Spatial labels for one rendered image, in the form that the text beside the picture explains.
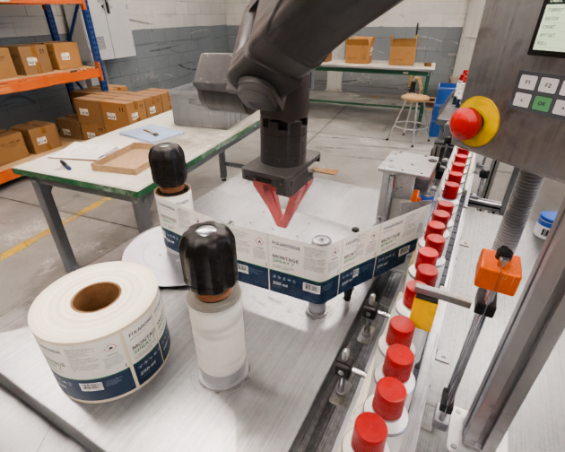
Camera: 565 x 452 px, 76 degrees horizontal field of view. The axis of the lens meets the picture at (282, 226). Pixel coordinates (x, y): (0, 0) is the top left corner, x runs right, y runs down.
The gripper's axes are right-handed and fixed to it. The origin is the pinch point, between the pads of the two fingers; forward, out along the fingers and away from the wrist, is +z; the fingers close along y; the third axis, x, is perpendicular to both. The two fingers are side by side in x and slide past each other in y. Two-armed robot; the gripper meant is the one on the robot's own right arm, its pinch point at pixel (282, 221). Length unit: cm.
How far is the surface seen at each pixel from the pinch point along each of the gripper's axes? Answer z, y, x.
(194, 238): 1.3, 7.6, -9.5
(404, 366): 10.2, 7.5, 20.1
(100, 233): 122, -106, -204
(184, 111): 31, -142, -140
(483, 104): -16.2, -10.7, 20.8
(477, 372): 35, -20, 34
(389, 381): 10.1, 10.5, 18.9
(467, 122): -14.5, -8.1, 19.7
